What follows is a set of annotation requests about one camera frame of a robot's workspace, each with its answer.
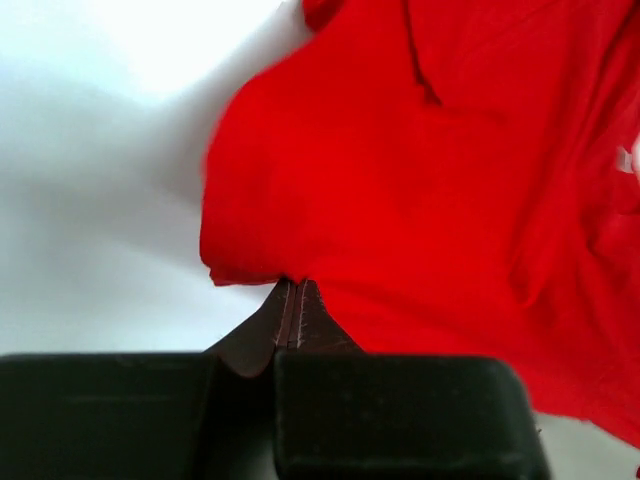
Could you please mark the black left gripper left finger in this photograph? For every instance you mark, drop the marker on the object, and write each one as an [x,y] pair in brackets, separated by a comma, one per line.
[142,415]

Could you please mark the red t shirt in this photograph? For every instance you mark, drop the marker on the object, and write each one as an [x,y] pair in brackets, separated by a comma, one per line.
[448,173]

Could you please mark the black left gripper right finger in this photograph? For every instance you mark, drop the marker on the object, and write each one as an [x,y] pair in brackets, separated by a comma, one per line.
[341,413]

